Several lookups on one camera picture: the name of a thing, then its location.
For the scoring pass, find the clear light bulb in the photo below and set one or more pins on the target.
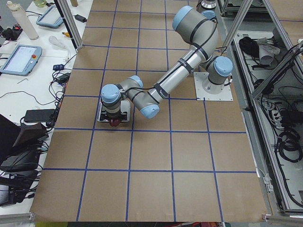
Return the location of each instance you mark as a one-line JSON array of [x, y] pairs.
[[54, 41]]

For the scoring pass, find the near blue teach pendant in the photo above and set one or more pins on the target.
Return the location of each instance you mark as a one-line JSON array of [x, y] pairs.
[[22, 61]]

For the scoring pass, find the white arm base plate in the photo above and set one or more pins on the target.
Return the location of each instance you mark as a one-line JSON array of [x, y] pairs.
[[206, 91]]

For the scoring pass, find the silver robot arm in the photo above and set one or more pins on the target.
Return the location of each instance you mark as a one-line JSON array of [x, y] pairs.
[[201, 34], [206, 8]]

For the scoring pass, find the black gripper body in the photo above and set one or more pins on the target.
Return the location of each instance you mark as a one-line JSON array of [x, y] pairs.
[[111, 117]]

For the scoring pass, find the red yellow mango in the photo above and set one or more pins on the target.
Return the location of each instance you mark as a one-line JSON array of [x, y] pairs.
[[114, 122]]

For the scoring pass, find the gold metal cylinder tool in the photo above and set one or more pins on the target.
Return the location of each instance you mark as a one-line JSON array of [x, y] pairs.
[[66, 34]]

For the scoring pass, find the far cardboard tube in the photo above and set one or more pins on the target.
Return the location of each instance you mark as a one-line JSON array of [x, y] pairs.
[[20, 16]]

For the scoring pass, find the black laptop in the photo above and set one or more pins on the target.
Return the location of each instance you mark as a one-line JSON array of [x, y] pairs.
[[20, 146]]

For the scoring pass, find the blue teach pendant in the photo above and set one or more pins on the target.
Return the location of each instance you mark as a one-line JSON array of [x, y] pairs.
[[22, 61], [51, 18]]

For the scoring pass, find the aluminium frame post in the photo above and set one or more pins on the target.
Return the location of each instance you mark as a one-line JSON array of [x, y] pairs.
[[69, 22]]

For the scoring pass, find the black power adapter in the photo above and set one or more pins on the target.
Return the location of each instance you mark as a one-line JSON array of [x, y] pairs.
[[80, 18]]

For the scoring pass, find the cardboard tube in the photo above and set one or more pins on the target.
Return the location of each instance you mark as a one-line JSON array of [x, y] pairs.
[[74, 3], [20, 16]]

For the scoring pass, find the near cardboard tube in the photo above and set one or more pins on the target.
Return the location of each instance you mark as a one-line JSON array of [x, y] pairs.
[[74, 3]]

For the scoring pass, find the far blue teach pendant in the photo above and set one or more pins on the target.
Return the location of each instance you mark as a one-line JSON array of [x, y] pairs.
[[51, 18]]

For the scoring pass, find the silver digital kitchen scale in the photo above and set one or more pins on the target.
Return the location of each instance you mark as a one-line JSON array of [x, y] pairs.
[[118, 111]]

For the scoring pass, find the small blue device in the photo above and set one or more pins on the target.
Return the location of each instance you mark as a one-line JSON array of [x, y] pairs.
[[58, 67]]

